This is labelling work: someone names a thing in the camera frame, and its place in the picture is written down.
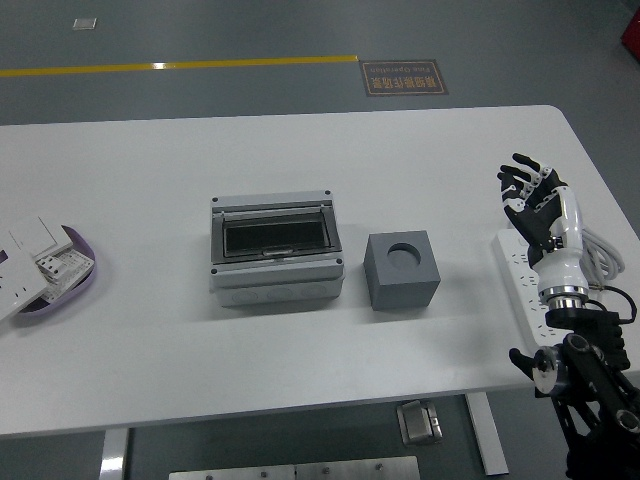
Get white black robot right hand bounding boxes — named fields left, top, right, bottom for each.
left=495, top=152, right=591, bottom=297

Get grey box with clear lid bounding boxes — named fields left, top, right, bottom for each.
left=209, top=188, right=345, bottom=308

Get grey cube with round hole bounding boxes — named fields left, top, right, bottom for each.
left=363, top=229, right=441, bottom=312

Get metal floor box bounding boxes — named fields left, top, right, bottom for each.
left=397, top=399, right=445, bottom=445

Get white power strip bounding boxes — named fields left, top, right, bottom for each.
left=490, top=228, right=556, bottom=347

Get white table leg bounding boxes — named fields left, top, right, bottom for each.
left=98, top=428, right=130, bottom=480
left=465, top=393, right=510, bottom=476

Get red object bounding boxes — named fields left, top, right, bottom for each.
left=619, top=8, right=640, bottom=66

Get brown floor sign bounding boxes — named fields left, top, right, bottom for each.
left=359, top=59, right=450, bottom=98

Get yellow floor tape line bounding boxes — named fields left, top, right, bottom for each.
left=0, top=54, right=360, bottom=79

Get white breaker modules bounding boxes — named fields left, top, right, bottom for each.
left=32, top=248, right=96, bottom=302

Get purple tray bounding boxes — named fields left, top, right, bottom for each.
left=12, top=224, right=97, bottom=327

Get white socket panel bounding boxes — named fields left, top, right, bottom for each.
left=0, top=242, right=52, bottom=322

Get grey metal base plate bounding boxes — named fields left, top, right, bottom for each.
left=168, top=455, right=421, bottom=480

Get white switch panel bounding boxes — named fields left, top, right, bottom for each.
left=7, top=215, right=76, bottom=257

